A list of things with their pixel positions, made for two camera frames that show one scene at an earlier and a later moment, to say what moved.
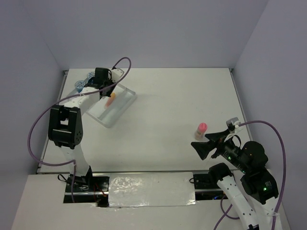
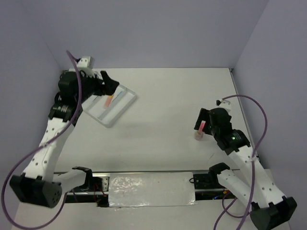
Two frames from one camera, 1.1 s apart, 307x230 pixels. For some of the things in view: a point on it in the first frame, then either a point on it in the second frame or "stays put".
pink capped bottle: [202, 128] stays put
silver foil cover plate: [151, 189] stays put
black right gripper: [203, 147] to [204, 115]
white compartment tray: [111, 108] stays put
